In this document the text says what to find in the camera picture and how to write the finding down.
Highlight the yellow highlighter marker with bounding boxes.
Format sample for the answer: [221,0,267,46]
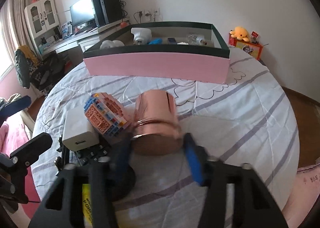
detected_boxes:
[82,184,93,228]

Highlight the black flower hair clip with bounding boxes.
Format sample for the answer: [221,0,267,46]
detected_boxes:
[54,135,76,176]

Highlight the white power adapter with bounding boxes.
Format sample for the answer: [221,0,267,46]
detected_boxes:
[62,106,99,151]

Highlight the rose gold metal cup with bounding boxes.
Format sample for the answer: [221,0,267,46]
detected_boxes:
[132,90,182,156]

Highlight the blue highlighter marker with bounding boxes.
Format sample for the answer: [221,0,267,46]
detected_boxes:
[148,38,163,45]

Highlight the clear glass perfume bottle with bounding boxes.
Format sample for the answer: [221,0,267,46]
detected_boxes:
[187,33,208,46]

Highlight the black remote control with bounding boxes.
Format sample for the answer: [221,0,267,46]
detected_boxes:
[55,138,136,204]

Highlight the white round night light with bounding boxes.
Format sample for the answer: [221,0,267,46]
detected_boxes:
[100,40,125,49]

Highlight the black office chair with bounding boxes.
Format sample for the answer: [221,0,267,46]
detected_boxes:
[15,45,66,96]

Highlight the pink bedding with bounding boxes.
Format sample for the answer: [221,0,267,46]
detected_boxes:
[282,164,319,227]

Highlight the white desk with drawers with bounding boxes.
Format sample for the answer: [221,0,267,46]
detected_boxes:
[40,17,130,60]

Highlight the beige window curtain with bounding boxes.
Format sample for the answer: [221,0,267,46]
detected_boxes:
[1,0,29,55]

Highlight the white glass door cabinet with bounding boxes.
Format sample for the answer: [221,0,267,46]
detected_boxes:
[24,0,60,54]

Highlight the white striped quilted tablecloth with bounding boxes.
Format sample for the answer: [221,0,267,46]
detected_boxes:
[31,48,299,227]

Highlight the black computer monitor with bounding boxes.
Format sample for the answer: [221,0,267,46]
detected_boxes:
[70,0,95,28]

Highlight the black computer tower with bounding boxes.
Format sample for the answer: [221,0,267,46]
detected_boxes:
[91,0,123,27]

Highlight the orange cap water bottle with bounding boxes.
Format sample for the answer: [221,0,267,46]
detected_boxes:
[120,21,129,28]

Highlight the pink and green box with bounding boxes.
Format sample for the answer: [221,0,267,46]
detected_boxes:
[84,21,231,84]

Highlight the red cartoon storage box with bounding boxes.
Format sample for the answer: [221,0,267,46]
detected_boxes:
[228,36,263,60]

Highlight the orange octopus plush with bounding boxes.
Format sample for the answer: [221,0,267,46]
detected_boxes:
[229,26,250,42]

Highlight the white wall power sockets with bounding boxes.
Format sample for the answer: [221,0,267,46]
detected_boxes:
[137,8,161,21]

